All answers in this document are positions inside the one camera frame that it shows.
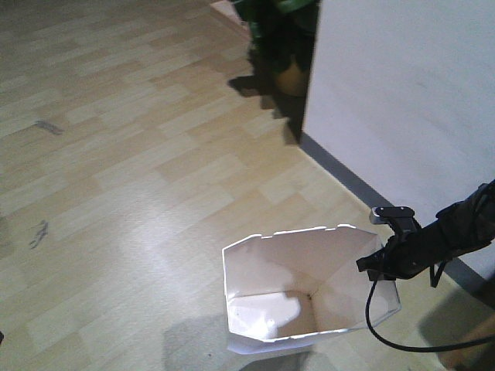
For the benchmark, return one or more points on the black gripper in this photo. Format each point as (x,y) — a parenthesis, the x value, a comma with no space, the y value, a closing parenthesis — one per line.
(398,259)

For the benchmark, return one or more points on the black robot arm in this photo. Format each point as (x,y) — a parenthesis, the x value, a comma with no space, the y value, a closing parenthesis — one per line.
(462,228)

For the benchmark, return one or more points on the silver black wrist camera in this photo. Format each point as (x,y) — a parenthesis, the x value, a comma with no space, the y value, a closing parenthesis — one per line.
(399,218)

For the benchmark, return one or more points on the white plastic trash bin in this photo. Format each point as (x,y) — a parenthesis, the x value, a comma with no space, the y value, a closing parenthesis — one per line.
(296,288)

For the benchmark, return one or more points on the green potted plant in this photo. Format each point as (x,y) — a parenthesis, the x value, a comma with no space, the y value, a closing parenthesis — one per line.
(283,35)

